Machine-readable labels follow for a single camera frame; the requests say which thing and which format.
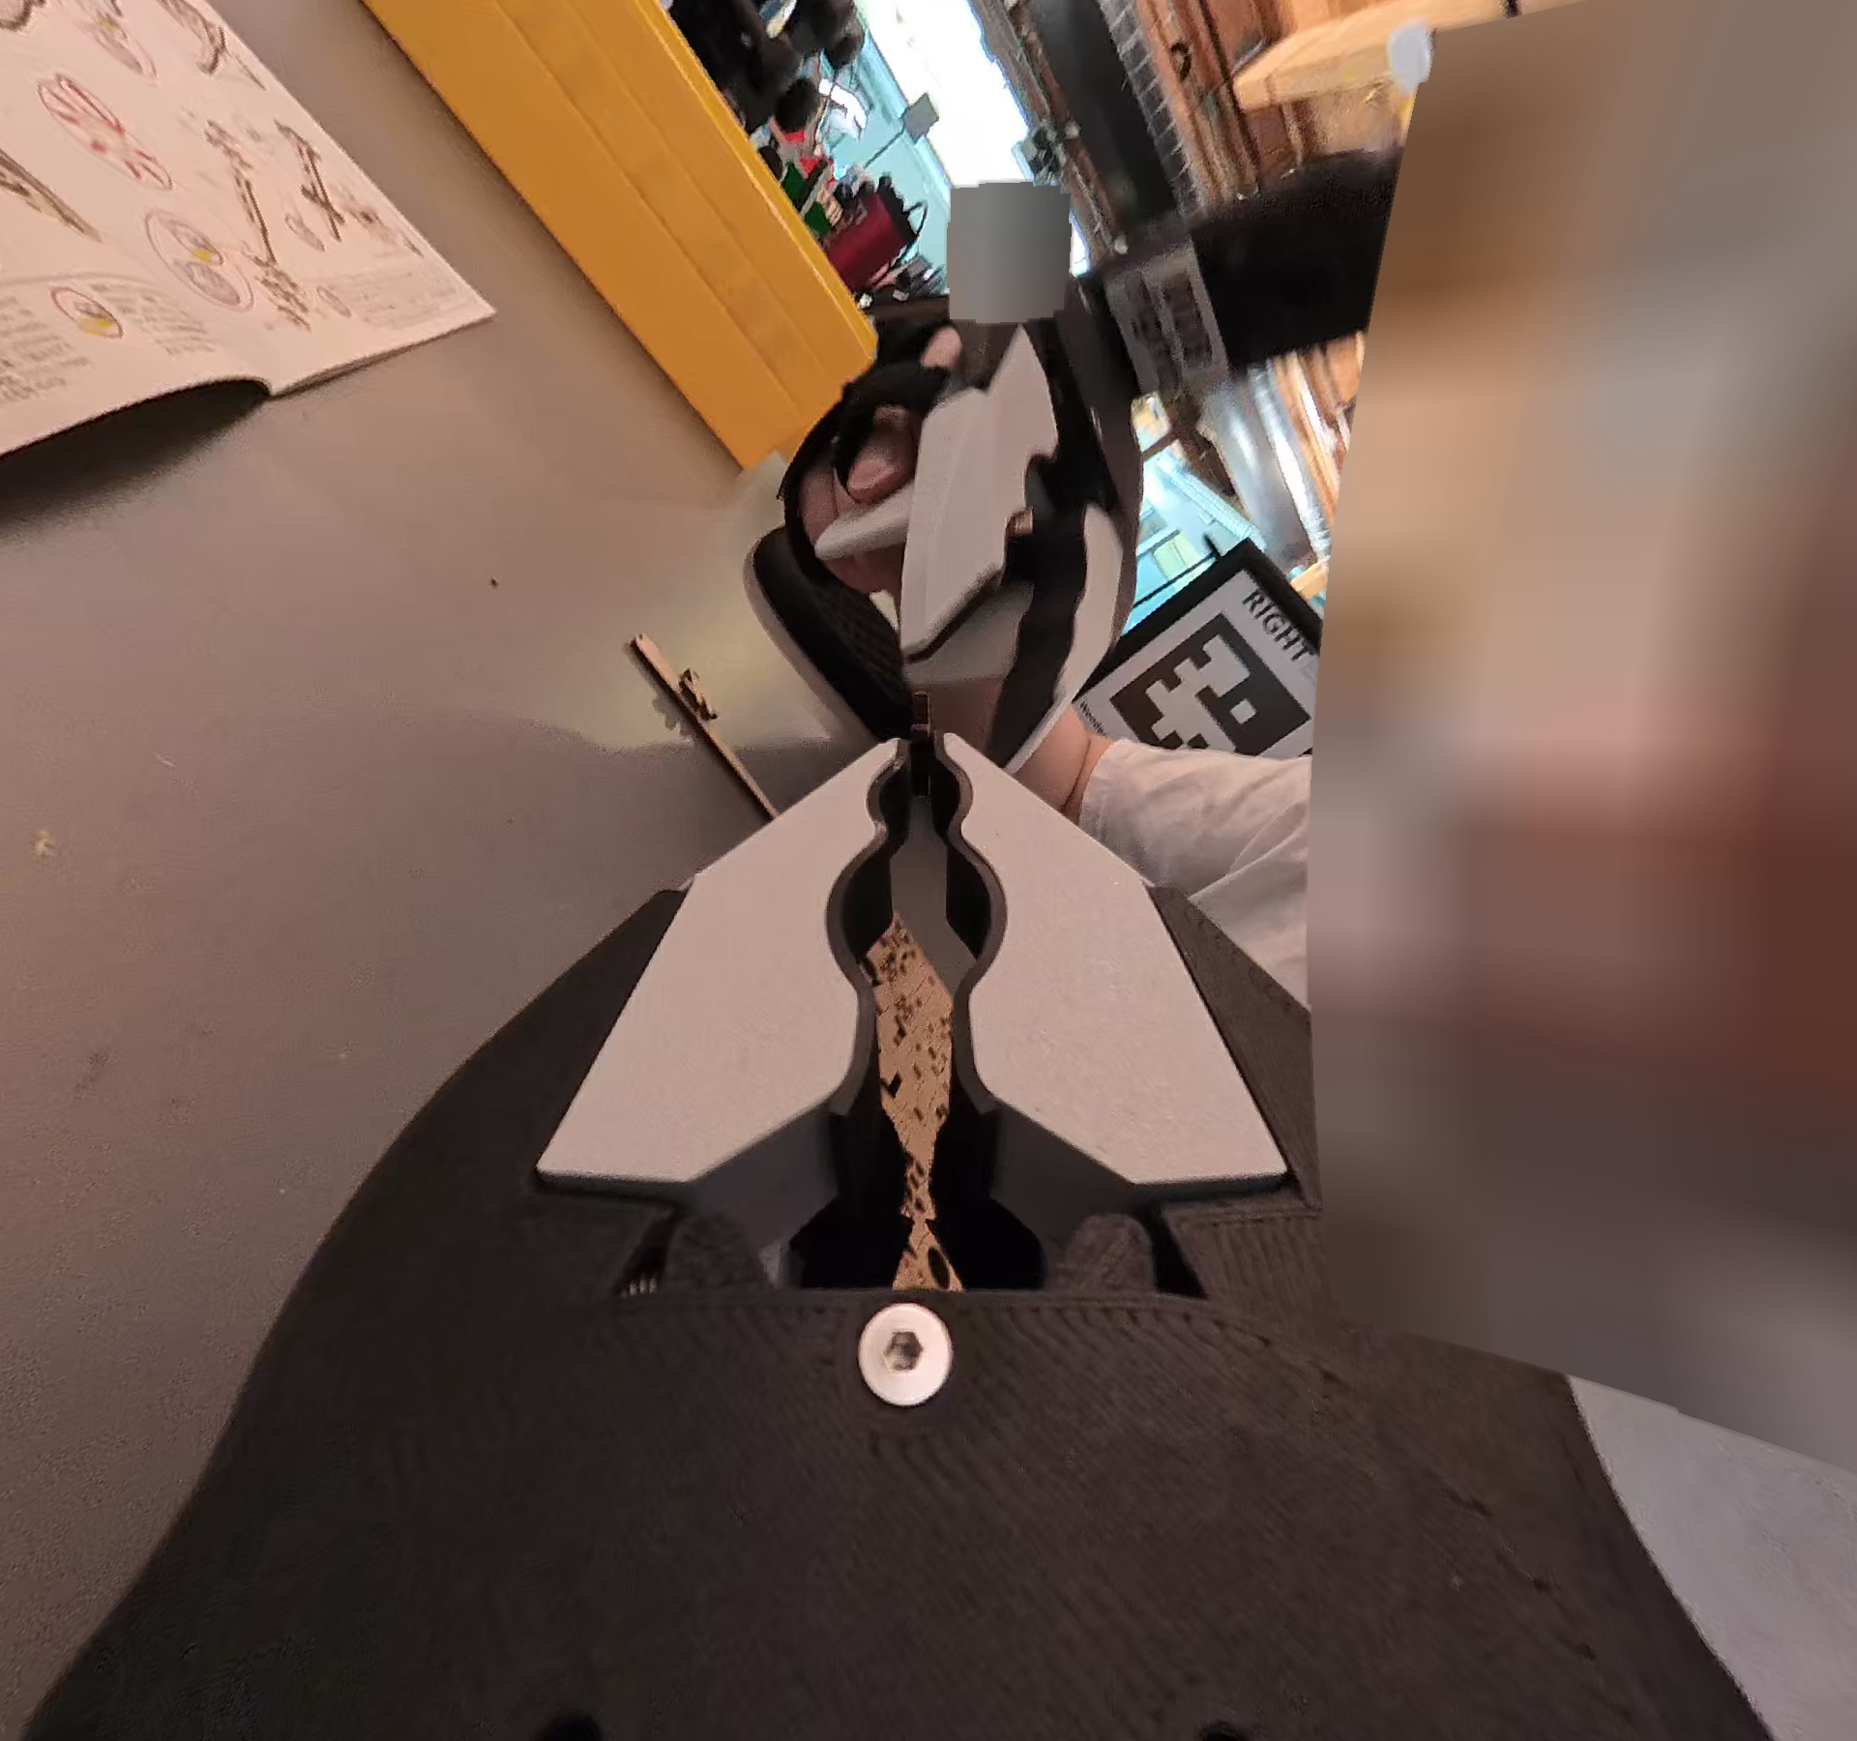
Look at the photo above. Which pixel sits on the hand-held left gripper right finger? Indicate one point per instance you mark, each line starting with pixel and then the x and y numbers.
pixel 1103 1031

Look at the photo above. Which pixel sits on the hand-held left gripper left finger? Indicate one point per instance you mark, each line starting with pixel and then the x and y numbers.
pixel 724 1031

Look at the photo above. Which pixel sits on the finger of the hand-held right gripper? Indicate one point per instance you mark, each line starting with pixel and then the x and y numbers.
pixel 1103 609
pixel 965 522

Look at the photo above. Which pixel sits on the person's right forearm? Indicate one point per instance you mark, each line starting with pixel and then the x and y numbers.
pixel 1077 768

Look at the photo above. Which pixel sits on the person's right hand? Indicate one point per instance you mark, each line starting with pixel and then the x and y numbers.
pixel 874 472

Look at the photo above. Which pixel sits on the black and white marker sign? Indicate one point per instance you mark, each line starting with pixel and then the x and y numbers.
pixel 1204 683

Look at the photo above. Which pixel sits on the person's white shirt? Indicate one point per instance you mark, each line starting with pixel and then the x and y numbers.
pixel 1204 812

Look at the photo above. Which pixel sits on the thin notched wooden strip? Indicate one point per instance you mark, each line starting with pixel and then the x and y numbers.
pixel 702 722

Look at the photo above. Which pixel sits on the yellow plastic bin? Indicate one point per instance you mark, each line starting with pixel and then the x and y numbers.
pixel 623 130

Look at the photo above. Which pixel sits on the black dumbbells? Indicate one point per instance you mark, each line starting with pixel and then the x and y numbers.
pixel 768 14

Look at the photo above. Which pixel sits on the illustrated instruction booklet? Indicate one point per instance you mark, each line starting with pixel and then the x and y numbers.
pixel 173 173

